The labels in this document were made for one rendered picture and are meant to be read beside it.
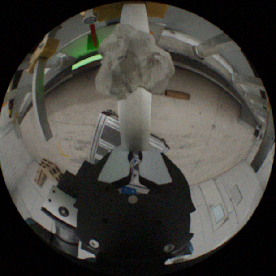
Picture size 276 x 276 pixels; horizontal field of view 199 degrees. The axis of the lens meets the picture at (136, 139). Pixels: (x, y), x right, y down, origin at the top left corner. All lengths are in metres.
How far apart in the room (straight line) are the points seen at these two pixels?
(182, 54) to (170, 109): 0.80
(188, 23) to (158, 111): 0.91
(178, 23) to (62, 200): 0.76
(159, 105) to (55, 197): 1.06
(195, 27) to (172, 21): 0.10
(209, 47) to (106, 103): 0.99
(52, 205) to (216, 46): 0.59
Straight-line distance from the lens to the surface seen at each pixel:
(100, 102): 1.04
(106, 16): 0.21
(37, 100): 0.26
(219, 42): 0.29
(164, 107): 0.99
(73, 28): 0.53
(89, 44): 0.28
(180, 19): 0.49
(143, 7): 0.17
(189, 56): 0.33
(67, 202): 0.29
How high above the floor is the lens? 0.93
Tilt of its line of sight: 60 degrees down
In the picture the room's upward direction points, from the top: 178 degrees counter-clockwise
